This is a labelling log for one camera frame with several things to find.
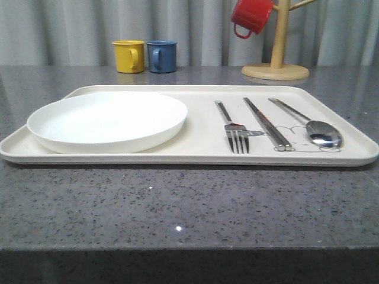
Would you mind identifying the steel spoon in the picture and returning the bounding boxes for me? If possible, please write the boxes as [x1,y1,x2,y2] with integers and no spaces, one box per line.
[268,98,343,149]

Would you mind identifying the yellow enamel mug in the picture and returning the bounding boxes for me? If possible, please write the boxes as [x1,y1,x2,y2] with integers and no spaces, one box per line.
[112,40,144,73]

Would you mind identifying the white round plate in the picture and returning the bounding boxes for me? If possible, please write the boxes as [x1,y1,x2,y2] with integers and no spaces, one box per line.
[27,91,188,154]

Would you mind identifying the steel fork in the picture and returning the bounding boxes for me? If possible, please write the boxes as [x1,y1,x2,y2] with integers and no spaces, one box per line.
[214,100,249,154]

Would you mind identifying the blue enamel mug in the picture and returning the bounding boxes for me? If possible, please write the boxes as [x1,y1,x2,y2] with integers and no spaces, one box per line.
[147,40,177,73]

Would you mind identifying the red enamel mug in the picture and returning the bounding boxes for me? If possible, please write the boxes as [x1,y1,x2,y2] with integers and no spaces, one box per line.
[231,0,274,39]

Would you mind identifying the wooden mug tree stand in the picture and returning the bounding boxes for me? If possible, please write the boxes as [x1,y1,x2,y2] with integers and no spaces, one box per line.
[241,0,313,80]

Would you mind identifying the cream rabbit serving tray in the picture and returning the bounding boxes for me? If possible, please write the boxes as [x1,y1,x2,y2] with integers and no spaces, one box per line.
[1,85,378,167]

